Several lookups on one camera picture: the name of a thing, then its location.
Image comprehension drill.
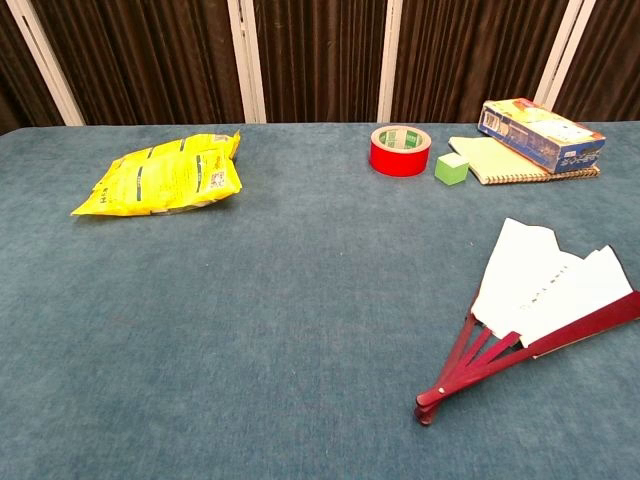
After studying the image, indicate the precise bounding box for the blue and yellow carton box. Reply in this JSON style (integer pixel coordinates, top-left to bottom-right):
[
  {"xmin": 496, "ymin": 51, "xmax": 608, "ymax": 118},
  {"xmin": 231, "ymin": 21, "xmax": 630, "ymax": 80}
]
[{"xmin": 476, "ymin": 97, "xmax": 608, "ymax": 175}]

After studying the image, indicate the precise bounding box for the green cube block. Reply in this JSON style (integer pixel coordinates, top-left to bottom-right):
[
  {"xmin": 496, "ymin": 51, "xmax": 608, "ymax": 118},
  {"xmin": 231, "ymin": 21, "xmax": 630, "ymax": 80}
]
[{"xmin": 434, "ymin": 152, "xmax": 471, "ymax": 187}]

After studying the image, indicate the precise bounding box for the yellow snack bag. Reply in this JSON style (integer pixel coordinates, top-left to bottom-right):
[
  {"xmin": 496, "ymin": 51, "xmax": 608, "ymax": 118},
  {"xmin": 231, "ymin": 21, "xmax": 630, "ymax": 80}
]
[{"xmin": 70, "ymin": 129, "xmax": 245, "ymax": 218}]

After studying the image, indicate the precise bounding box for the red tape roll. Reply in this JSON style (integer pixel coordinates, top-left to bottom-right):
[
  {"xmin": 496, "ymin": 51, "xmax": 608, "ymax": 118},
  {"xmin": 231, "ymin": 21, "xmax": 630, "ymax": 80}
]
[{"xmin": 368, "ymin": 124, "xmax": 432, "ymax": 178}]

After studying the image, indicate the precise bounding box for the pale yellow spiral notebook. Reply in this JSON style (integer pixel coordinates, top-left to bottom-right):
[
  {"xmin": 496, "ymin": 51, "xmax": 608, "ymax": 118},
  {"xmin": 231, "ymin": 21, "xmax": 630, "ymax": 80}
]
[{"xmin": 447, "ymin": 135, "xmax": 601, "ymax": 187}]

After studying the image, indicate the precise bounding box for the blue felt table cover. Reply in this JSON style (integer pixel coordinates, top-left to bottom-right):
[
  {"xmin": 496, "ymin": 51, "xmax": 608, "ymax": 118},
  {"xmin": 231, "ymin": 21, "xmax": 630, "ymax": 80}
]
[{"xmin": 0, "ymin": 119, "xmax": 640, "ymax": 480}]

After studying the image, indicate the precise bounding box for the red ribbed white paper fan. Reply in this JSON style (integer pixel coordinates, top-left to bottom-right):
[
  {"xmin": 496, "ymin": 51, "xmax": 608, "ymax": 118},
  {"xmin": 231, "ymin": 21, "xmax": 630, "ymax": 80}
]
[{"xmin": 414, "ymin": 217, "xmax": 640, "ymax": 427}]

